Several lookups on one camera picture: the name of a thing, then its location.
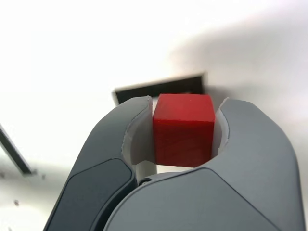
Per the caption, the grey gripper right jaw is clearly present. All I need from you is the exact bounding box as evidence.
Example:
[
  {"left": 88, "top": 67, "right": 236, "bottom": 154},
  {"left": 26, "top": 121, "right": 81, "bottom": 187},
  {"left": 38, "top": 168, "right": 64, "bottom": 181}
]
[{"left": 103, "top": 97, "right": 303, "bottom": 231}]

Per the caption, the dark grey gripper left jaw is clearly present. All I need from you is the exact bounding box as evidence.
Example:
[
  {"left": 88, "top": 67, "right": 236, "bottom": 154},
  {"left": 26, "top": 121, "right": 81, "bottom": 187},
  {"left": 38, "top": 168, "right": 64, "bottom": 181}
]
[{"left": 44, "top": 95, "right": 159, "bottom": 231}]

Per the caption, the red cube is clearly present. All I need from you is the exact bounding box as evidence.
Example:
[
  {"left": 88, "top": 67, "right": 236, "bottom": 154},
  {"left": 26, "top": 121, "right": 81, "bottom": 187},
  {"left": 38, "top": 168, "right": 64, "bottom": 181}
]
[{"left": 152, "top": 93, "right": 215, "bottom": 168}]

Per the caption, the black tape square outline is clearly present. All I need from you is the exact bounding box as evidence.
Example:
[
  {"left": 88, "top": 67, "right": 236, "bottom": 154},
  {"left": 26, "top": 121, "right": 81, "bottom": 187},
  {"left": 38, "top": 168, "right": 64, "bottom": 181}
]
[{"left": 112, "top": 71, "right": 208, "bottom": 106}]

